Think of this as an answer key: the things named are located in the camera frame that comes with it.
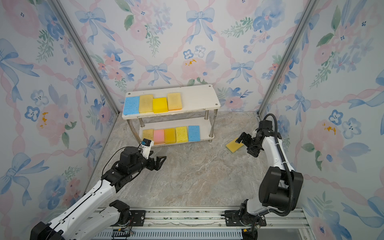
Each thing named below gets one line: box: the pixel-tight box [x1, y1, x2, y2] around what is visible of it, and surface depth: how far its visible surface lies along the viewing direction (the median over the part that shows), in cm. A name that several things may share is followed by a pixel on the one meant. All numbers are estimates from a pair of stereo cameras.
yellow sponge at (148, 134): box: [142, 129, 154, 141], surface depth 99 cm
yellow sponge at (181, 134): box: [175, 126, 188, 143], surface depth 100 cm
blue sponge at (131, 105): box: [123, 96, 140, 115], surface depth 76 cm
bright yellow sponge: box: [153, 97, 169, 114], surface depth 75 cm
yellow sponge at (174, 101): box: [167, 92, 182, 111], surface depth 77 cm
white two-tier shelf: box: [121, 84, 221, 146], surface depth 82 cm
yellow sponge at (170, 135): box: [164, 128, 176, 144], surface depth 97 cm
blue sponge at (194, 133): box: [188, 125, 200, 142], surface depth 100 cm
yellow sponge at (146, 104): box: [139, 94, 154, 114], surface depth 76 cm
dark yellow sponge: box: [225, 137, 244, 153], surface depth 102 cm
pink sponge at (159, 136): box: [153, 129, 165, 145], surface depth 97 cm
